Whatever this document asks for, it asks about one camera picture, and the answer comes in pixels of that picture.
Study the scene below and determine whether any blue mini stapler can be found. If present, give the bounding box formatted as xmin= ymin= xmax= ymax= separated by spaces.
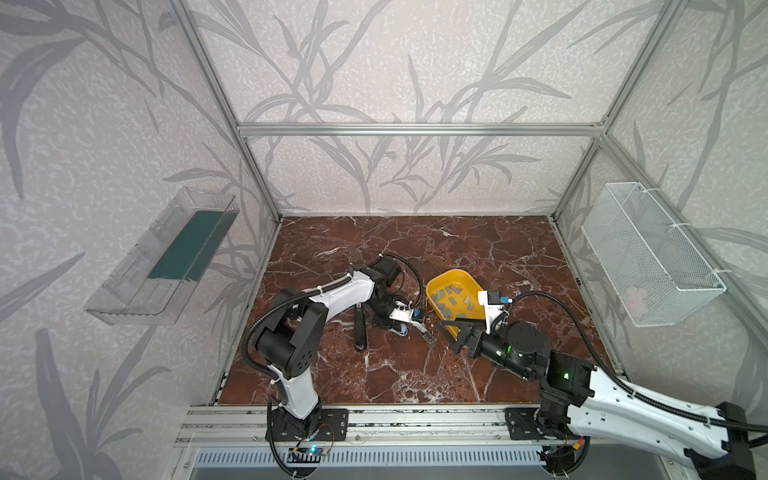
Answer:
xmin=389 ymin=323 xmax=409 ymax=337

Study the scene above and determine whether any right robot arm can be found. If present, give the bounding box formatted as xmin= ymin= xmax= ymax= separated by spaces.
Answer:
xmin=439 ymin=291 xmax=767 ymax=479

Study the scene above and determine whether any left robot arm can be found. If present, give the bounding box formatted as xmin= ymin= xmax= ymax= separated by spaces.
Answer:
xmin=239 ymin=252 xmax=434 ymax=422

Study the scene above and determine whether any yellow plastic tray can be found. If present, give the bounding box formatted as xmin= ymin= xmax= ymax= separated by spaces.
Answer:
xmin=426 ymin=269 xmax=486 ymax=340

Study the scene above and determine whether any pink object in basket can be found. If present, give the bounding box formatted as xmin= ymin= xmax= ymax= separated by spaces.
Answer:
xmin=622 ymin=287 xmax=649 ymax=317

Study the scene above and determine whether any small green circuit board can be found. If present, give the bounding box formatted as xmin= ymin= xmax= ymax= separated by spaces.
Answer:
xmin=290 ymin=445 xmax=332 ymax=463

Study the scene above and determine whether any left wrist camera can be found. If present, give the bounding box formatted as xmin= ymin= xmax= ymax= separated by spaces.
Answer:
xmin=389 ymin=302 xmax=425 ymax=325

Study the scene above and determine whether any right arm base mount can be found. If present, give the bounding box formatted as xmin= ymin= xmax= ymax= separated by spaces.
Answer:
xmin=504 ymin=405 xmax=580 ymax=443

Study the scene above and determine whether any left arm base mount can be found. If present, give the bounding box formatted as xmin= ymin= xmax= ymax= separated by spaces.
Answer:
xmin=266 ymin=407 xmax=349 ymax=442

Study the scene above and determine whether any white wire mesh basket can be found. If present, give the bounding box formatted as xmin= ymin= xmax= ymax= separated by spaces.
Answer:
xmin=582 ymin=182 xmax=727 ymax=328

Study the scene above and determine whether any aluminium front rail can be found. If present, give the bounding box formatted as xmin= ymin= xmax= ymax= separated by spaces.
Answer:
xmin=174 ymin=404 xmax=549 ymax=448

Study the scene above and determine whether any grey slotted cable duct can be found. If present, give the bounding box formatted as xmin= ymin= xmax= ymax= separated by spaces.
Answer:
xmin=194 ymin=445 xmax=542 ymax=468

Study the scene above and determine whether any clear plastic wall shelf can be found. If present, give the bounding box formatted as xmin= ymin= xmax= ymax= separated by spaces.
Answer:
xmin=84 ymin=187 xmax=240 ymax=326

